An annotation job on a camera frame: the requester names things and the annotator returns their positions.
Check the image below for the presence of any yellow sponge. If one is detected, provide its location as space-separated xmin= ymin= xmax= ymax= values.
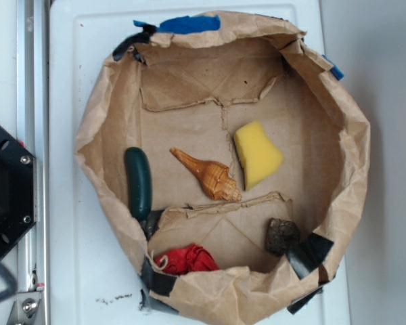
xmin=233 ymin=121 xmax=284 ymax=190

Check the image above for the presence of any aluminium frame rail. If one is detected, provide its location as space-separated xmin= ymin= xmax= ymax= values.
xmin=16 ymin=1 xmax=51 ymax=324

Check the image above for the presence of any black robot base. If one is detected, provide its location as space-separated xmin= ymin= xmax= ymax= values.
xmin=0 ymin=125 xmax=35 ymax=259

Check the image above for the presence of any black tape piece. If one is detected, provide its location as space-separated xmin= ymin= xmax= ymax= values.
xmin=286 ymin=233 xmax=334 ymax=280
xmin=112 ymin=24 xmax=156 ymax=62
xmin=140 ymin=257 xmax=179 ymax=315

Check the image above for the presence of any blue tape strip top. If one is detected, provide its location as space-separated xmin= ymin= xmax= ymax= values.
xmin=133 ymin=16 xmax=221 ymax=35

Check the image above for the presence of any brown paper bag container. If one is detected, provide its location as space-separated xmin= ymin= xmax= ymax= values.
xmin=76 ymin=12 xmax=370 ymax=324

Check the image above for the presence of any black tape piece bottom left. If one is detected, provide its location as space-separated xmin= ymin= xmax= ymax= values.
xmin=140 ymin=257 xmax=179 ymax=315

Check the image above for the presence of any blue tape piece right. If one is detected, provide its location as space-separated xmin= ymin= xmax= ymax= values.
xmin=322 ymin=54 xmax=344 ymax=81

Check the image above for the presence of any black tape piece right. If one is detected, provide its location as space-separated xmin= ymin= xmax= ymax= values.
xmin=286 ymin=233 xmax=334 ymax=280

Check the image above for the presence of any red crumpled cloth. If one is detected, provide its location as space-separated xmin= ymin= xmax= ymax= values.
xmin=154 ymin=244 xmax=220 ymax=275

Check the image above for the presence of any orange conch seashell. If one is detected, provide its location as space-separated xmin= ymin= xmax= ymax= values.
xmin=170 ymin=148 xmax=242 ymax=202

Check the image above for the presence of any black tape piece top left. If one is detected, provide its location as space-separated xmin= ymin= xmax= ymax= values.
xmin=112 ymin=24 xmax=156 ymax=62

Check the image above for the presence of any white tray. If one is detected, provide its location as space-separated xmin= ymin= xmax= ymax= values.
xmin=45 ymin=1 xmax=324 ymax=324

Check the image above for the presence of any metal corner bracket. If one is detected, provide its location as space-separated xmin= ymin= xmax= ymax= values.
xmin=6 ymin=291 xmax=42 ymax=325

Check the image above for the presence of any dark grey rock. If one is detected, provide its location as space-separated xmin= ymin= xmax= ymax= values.
xmin=265 ymin=218 xmax=301 ymax=257

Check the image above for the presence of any dark green cucumber toy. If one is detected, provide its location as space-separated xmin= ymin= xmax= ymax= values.
xmin=125 ymin=147 xmax=153 ymax=222

